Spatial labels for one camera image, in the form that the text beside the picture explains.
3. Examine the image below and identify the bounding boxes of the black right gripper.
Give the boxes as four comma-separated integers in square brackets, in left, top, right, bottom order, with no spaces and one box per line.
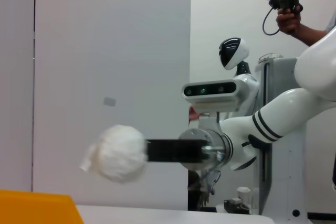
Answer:
[145,137,208,163]

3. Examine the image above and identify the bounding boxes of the white paper ball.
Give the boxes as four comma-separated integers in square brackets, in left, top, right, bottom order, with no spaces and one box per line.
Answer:
[79,124,149,184]

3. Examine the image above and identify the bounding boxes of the person left forearm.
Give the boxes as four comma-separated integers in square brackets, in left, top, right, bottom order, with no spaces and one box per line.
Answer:
[291,21,332,48]

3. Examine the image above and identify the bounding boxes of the person right hand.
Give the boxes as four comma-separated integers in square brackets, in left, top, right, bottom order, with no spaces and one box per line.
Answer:
[188,106,201,122]

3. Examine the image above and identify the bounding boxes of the person left hand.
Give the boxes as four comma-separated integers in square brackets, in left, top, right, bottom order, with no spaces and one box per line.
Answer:
[276,7,302,35]

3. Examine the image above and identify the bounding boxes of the white paper cup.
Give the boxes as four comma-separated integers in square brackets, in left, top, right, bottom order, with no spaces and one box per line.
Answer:
[236,186,251,205]

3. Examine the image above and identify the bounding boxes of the black box on stand base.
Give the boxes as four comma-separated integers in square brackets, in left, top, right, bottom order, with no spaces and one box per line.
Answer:
[223,198,250,213]

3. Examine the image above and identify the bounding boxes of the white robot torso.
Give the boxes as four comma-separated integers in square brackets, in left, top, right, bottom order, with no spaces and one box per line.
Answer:
[227,61,261,120]

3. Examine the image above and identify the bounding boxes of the white robot column stand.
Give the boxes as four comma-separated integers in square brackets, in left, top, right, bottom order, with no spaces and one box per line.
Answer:
[255,52,308,220]

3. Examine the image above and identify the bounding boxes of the black-white robot head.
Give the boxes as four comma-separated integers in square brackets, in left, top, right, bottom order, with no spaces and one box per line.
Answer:
[218,37,250,71]

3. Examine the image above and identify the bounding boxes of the yellow plastic bin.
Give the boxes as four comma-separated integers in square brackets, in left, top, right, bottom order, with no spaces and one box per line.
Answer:
[0,189,85,224]

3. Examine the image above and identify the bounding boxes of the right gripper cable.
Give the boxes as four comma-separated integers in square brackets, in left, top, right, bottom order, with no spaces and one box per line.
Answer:
[199,169,222,196]

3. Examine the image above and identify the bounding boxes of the grey wall plate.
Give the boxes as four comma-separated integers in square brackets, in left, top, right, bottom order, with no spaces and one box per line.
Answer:
[103,97,117,108]

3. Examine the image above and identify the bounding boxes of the black controller cable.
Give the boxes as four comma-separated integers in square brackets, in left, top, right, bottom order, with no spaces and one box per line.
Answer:
[262,7,280,36]

